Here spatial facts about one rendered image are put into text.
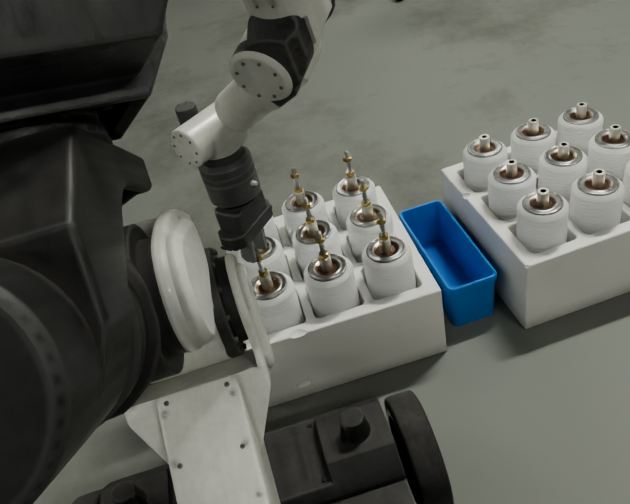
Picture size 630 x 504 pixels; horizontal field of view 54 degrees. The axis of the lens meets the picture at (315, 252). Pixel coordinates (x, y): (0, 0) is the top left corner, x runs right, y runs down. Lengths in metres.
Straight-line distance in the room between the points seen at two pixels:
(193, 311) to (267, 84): 0.39
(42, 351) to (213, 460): 0.53
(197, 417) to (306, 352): 0.47
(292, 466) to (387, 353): 0.38
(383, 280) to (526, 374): 0.34
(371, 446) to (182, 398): 0.32
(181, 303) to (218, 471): 0.39
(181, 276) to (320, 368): 0.87
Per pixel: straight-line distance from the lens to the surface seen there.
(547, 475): 1.19
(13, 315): 0.26
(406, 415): 1.01
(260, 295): 1.17
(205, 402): 0.78
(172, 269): 0.41
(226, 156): 0.98
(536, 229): 1.27
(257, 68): 0.73
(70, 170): 0.33
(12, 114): 0.41
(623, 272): 1.42
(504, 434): 1.23
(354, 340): 1.23
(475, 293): 1.33
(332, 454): 0.98
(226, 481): 0.77
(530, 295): 1.31
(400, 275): 1.19
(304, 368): 1.25
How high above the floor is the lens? 1.03
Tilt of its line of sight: 39 degrees down
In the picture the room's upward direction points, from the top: 15 degrees counter-clockwise
